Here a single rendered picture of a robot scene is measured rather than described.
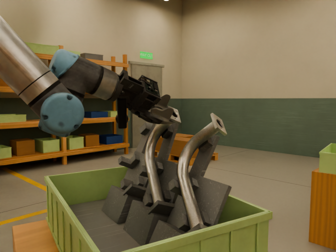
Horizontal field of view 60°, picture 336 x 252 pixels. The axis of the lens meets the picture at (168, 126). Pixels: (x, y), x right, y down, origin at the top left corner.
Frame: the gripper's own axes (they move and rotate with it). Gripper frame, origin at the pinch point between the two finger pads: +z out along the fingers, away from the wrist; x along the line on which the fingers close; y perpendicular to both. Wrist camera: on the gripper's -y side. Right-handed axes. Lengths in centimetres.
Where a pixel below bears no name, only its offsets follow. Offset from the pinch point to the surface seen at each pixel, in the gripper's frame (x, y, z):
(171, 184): -21.5, -3.0, -1.6
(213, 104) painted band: 491, -258, 449
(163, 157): -6.5, -10.1, 3.9
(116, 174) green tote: 5.5, -38.4, 4.4
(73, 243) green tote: -31.4, -19.5, -19.1
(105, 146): 338, -378, 185
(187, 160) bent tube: -16.3, 1.5, 1.4
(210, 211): -30.4, 2.0, 4.1
